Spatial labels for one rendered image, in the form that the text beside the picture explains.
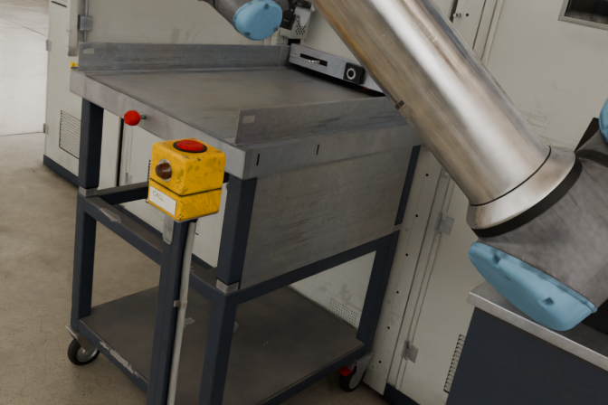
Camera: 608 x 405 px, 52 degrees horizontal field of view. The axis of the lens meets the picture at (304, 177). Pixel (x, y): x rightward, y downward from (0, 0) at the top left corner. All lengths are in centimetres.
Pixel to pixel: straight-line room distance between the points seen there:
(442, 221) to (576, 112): 44
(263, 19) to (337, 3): 57
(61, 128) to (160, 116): 183
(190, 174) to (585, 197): 51
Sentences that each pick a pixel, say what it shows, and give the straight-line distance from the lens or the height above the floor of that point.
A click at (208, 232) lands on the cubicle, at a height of 18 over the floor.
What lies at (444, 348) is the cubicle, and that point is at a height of 27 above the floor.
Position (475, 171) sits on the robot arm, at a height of 100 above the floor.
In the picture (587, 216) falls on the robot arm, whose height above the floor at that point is 98.
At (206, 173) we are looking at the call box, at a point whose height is 87.
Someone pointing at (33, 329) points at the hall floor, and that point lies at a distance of 212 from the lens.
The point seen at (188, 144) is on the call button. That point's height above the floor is 91.
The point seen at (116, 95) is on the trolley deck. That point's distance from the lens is 145.
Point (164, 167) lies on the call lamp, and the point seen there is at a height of 88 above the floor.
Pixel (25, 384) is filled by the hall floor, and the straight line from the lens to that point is 191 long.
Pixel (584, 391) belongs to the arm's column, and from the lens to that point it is 103.
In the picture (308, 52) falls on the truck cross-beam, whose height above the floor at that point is 91.
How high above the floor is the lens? 120
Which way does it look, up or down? 19 degrees down
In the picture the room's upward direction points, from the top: 10 degrees clockwise
